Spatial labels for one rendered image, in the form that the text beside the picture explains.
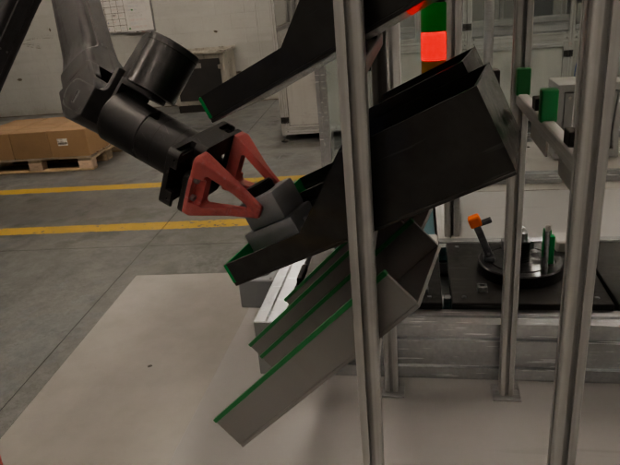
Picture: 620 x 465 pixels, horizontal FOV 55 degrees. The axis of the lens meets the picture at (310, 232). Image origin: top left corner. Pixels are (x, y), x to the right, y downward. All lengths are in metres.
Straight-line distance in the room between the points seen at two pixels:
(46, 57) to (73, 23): 9.41
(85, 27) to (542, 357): 0.79
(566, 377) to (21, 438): 0.79
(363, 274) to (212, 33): 8.80
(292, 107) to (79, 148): 2.15
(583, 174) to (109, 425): 0.77
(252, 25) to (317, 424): 8.40
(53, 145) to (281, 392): 5.87
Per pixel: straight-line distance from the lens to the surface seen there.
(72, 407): 1.07
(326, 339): 0.57
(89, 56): 0.76
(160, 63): 0.66
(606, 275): 1.11
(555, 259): 1.10
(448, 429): 0.90
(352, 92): 0.45
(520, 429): 0.92
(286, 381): 0.62
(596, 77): 0.46
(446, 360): 0.98
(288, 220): 0.58
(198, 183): 0.60
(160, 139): 0.63
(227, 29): 9.19
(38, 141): 6.47
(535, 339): 0.98
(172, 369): 1.09
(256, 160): 0.63
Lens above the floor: 1.45
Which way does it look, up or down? 22 degrees down
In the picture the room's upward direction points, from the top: 5 degrees counter-clockwise
